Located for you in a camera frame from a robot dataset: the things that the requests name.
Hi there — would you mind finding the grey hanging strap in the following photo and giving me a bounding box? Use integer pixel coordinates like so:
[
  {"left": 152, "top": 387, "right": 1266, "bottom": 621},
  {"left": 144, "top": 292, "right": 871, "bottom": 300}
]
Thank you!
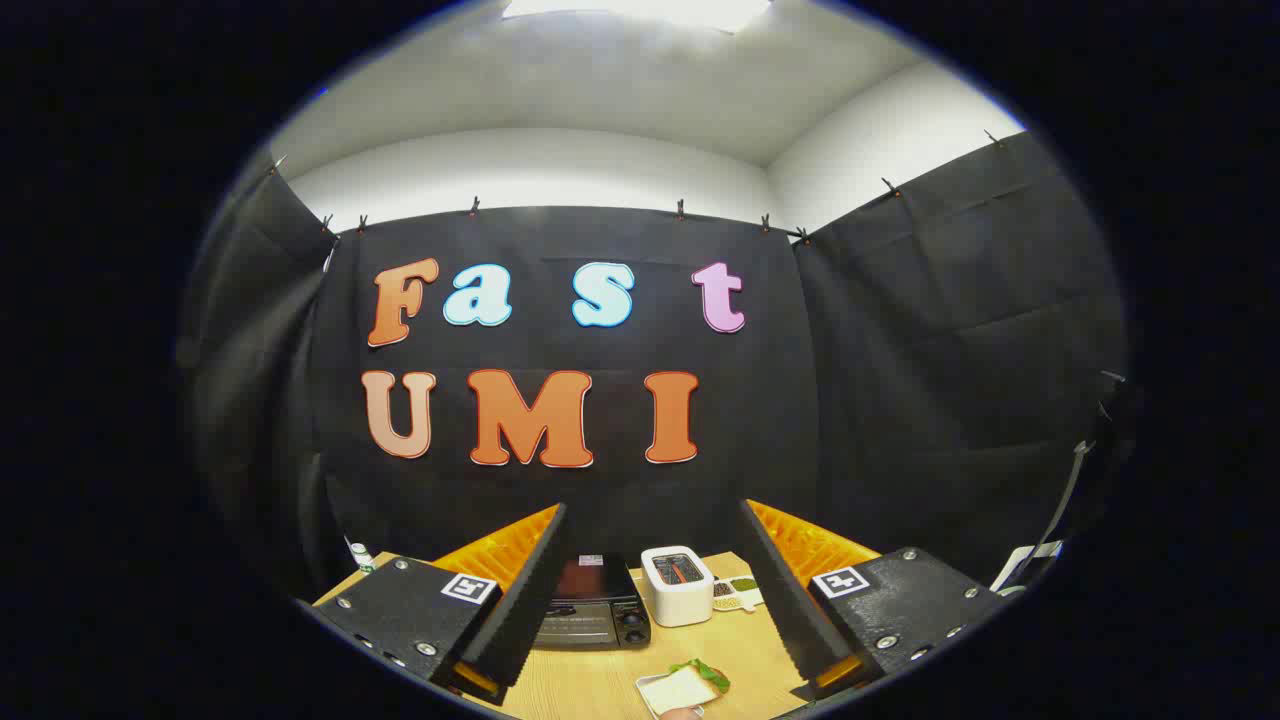
[{"left": 1035, "top": 438, "right": 1098, "bottom": 566}]

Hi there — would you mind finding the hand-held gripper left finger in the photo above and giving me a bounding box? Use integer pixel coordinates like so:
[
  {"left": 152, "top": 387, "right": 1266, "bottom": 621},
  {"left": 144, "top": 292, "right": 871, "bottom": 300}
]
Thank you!
[{"left": 312, "top": 503, "right": 574, "bottom": 706}]

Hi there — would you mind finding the lettuce sandwich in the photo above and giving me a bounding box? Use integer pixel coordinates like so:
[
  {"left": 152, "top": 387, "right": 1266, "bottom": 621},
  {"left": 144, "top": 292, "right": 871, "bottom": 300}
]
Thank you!
[{"left": 645, "top": 659, "right": 731, "bottom": 716}]

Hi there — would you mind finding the white pop-up toaster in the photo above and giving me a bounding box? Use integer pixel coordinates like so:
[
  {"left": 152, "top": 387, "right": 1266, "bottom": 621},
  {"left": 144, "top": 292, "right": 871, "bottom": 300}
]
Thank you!
[{"left": 640, "top": 546, "right": 715, "bottom": 628}]

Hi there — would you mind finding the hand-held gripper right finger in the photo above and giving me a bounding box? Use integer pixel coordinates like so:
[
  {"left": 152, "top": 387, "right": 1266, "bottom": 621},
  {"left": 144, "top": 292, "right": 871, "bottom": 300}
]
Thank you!
[{"left": 738, "top": 498, "right": 1006, "bottom": 701}]

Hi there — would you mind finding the black toaster oven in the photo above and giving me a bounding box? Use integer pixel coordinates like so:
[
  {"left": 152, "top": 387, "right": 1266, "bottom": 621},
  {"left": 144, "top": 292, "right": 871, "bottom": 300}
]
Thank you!
[{"left": 533, "top": 555, "right": 652, "bottom": 652}]

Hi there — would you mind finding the white condiment dish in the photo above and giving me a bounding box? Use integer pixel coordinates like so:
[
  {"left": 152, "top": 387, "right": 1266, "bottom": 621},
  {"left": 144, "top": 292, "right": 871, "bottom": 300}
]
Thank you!
[{"left": 712, "top": 575, "right": 765, "bottom": 612}]

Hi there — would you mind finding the white plastic tray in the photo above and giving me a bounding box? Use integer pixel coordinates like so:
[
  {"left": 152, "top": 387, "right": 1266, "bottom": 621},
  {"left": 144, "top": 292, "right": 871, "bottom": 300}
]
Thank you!
[{"left": 636, "top": 672, "right": 706, "bottom": 719}]

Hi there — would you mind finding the ceiling light panel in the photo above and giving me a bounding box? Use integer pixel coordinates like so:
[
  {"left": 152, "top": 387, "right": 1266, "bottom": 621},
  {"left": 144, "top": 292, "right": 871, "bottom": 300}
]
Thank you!
[{"left": 500, "top": 0, "right": 773, "bottom": 33}]

